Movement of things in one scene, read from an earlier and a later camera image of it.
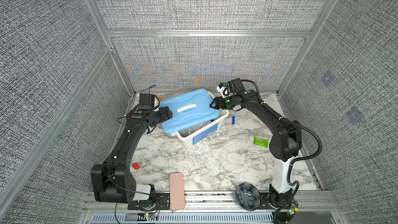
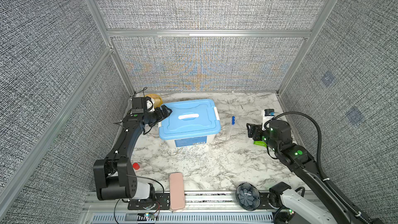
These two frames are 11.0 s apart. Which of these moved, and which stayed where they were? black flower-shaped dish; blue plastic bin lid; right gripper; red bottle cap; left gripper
Moved: blue plastic bin lid; right gripper
Stayed: left gripper; black flower-shaped dish; red bottle cap
